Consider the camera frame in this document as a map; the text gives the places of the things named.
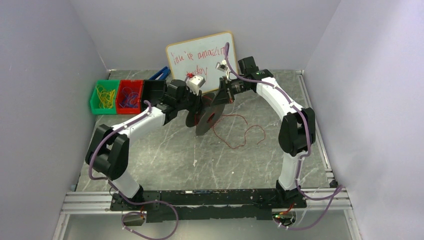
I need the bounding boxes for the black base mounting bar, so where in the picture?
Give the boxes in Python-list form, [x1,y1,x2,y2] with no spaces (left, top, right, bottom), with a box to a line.
[110,188,307,223]

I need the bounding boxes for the black storage bin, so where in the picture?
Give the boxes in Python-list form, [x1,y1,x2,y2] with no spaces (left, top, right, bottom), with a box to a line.
[139,79,167,111]

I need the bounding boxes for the aluminium frame rail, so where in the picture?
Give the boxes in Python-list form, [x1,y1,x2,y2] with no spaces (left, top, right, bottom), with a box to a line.
[52,188,363,240]

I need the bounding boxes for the yellow cables bundle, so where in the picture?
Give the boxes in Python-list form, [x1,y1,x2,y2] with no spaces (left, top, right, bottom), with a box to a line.
[96,84,117,110]

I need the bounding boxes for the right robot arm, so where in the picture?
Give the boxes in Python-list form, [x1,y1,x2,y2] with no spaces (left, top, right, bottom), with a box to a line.
[212,56,316,200]

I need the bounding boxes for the red storage bin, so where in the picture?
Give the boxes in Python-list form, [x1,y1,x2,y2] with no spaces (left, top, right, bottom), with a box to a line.
[115,79,143,115]

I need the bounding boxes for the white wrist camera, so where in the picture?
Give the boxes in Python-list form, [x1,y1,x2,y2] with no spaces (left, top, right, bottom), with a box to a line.
[185,73,206,96]
[215,59,229,74]

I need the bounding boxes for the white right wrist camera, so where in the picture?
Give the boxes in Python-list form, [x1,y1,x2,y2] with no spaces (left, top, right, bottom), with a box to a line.
[215,59,229,74]

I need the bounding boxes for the blue cables bundle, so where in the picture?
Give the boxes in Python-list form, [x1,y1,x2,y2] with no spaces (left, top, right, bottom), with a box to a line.
[119,86,142,109]

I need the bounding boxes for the blue tool behind bins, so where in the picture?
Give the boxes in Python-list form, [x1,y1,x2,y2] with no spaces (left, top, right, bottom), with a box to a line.
[149,66,171,80]

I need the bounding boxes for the black perforated cable spool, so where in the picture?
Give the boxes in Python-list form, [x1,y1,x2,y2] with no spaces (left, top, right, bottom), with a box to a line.
[185,92,225,136]

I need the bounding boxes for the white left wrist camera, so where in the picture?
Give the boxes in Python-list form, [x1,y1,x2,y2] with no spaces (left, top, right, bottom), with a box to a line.
[185,73,206,96]

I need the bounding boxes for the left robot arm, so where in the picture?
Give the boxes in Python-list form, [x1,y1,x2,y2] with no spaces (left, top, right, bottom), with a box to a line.
[85,75,206,203]

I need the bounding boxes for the yellow framed whiteboard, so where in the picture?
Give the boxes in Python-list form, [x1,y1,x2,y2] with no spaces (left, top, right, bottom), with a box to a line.
[166,31,238,93]

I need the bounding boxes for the green storage bin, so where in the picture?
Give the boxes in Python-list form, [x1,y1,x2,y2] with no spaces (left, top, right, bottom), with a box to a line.
[89,79,120,115]

